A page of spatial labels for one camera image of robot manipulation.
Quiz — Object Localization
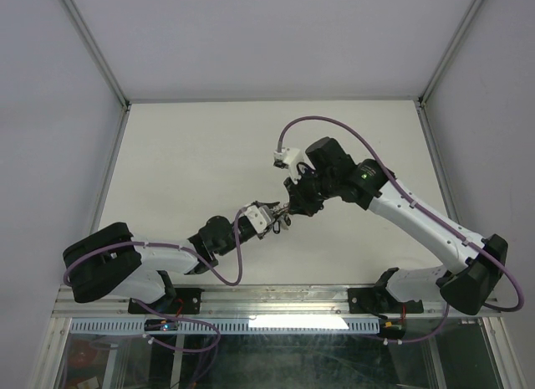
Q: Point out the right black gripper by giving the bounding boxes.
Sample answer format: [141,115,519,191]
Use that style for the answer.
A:
[283,166,338,218]

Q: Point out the keyring with yellow handle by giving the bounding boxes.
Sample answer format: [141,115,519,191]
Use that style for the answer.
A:
[273,203,292,231]

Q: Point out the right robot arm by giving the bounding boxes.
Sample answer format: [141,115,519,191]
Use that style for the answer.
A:
[274,137,508,315]

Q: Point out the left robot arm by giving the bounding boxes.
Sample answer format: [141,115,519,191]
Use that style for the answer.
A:
[63,202,288,313]

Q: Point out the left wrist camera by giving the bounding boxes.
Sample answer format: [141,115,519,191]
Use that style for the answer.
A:
[243,204,274,235]

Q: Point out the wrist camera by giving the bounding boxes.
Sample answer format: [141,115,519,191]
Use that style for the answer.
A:
[243,204,274,235]
[273,147,308,185]

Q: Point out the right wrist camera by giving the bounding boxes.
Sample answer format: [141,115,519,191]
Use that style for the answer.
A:
[273,147,308,185]

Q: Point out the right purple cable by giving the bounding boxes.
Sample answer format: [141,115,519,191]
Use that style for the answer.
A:
[277,115,526,313]

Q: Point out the aluminium mounting rail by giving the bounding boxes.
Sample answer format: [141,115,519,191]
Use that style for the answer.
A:
[53,283,502,319]

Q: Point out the white slotted cable duct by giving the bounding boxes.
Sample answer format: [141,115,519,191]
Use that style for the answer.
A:
[70,315,380,335]

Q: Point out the left aluminium frame post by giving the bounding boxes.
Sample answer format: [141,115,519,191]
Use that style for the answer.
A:
[59,0,130,110]

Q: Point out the aluminium frame post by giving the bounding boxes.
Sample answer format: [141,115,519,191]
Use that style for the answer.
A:
[418,0,487,107]
[59,0,130,110]

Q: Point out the right aluminium frame post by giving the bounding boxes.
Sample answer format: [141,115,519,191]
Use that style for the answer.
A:
[418,0,487,107]

